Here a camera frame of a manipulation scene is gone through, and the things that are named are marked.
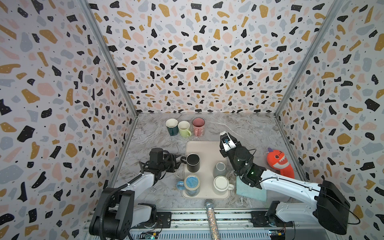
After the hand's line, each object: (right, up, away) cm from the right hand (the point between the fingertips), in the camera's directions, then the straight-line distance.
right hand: (225, 133), depth 74 cm
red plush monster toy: (+33, -16, +13) cm, 39 cm away
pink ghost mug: (-14, +3, +26) cm, 30 cm away
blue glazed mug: (-17, -26, +1) cm, 31 cm away
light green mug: (-24, +3, +30) cm, 39 cm away
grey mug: (-1, -20, +8) cm, 21 cm away
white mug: (-1, -27, +4) cm, 27 cm away
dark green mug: (-32, +4, +28) cm, 43 cm away
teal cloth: (+12, -32, +9) cm, 35 cm away
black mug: (-17, -16, +11) cm, 26 cm away
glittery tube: (-6, -45, -5) cm, 45 cm away
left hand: (-23, -12, +12) cm, 28 cm away
